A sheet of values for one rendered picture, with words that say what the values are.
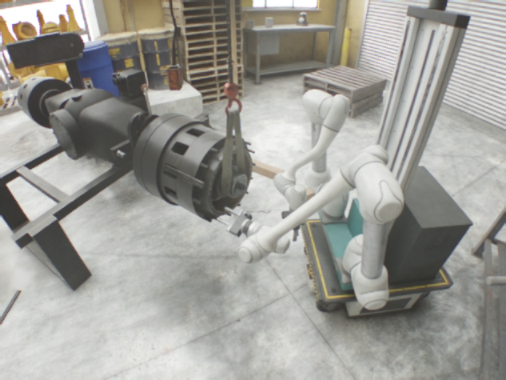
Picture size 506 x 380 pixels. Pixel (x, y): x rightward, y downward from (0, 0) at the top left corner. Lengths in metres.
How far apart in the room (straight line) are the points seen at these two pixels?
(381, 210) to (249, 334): 1.30
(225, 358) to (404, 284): 1.22
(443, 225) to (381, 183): 0.75
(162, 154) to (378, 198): 1.12
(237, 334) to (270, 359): 0.27
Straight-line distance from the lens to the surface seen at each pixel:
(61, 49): 3.67
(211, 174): 1.40
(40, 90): 3.55
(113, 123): 2.11
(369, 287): 1.37
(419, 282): 2.03
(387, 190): 0.94
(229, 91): 1.23
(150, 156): 1.61
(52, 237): 2.13
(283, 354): 1.91
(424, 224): 1.59
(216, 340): 1.94
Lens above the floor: 1.80
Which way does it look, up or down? 39 degrees down
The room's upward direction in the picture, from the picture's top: straight up
